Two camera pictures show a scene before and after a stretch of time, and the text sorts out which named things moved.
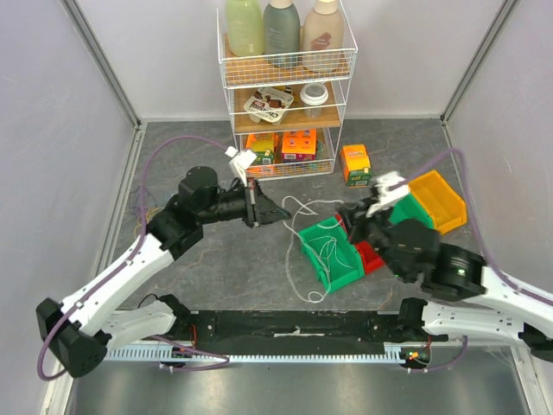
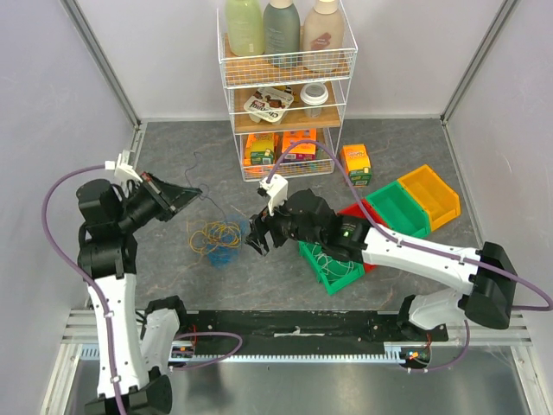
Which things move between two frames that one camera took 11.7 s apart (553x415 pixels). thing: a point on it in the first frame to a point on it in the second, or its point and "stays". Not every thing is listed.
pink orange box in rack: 299,144 stays
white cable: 312,212 to 331,266
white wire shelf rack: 287,110 stays
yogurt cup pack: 268,104 stays
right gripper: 360,222 to 268,229
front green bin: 333,256 stays
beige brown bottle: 323,38 stays
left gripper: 261,209 to 159,190
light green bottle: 245,27 stays
